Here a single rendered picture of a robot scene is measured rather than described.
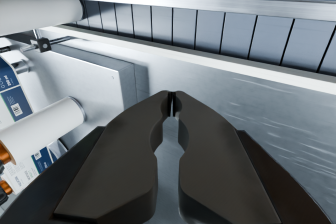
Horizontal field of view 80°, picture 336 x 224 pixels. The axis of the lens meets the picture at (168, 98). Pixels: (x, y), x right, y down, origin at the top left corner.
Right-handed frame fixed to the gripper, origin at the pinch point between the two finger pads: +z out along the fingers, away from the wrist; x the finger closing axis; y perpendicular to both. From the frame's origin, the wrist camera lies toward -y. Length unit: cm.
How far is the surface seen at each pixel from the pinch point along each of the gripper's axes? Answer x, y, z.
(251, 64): 9.0, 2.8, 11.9
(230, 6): 4.7, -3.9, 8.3
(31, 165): -52, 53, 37
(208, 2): 2.9, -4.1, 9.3
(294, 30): 13.2, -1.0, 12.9
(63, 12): -19.6, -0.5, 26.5
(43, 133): -31.1, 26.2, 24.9
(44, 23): -21.8, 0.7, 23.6
